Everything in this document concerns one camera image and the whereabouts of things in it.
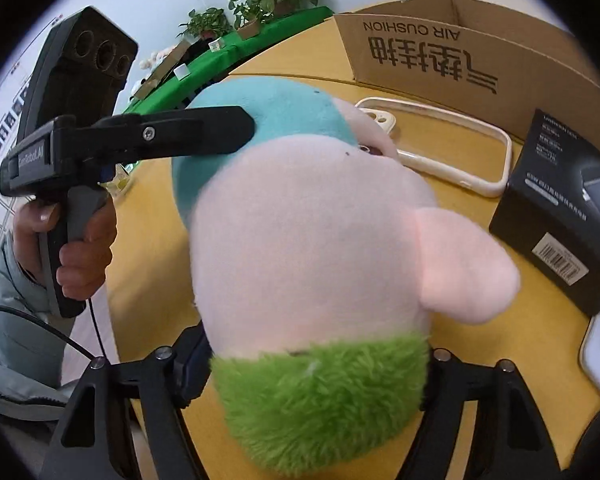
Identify potted plant in wooden pot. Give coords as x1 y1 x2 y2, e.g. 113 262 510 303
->
226 0 276 38

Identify white plush toy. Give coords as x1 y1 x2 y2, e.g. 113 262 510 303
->
139 49 173 70

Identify black cable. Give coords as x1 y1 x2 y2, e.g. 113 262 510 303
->
0 297 108 363

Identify person's left forearm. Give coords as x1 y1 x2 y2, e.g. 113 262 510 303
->
0 232 76 361

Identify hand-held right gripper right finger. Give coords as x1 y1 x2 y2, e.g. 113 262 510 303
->
405 347 568 480

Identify green table cloth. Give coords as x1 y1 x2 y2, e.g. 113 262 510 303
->
122 6 335 116

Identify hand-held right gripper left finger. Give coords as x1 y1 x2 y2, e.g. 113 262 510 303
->
40 325 216 480

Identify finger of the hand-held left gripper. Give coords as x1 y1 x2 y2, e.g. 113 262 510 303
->
77 106 256 168

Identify long open cardboard box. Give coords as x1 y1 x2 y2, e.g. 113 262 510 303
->
130 42 192 101

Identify pink teal green plush toy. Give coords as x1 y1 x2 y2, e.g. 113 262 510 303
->
172 76 522 472

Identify small potted plant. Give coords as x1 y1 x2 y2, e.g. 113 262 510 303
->
177 7 233 43

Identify black product box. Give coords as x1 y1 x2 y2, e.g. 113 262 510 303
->
489 108 600 317

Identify brown cardboard box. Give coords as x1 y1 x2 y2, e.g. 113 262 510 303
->
325 0 600 147

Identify person's left hand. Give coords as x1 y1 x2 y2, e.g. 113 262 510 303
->
12 195 118 301

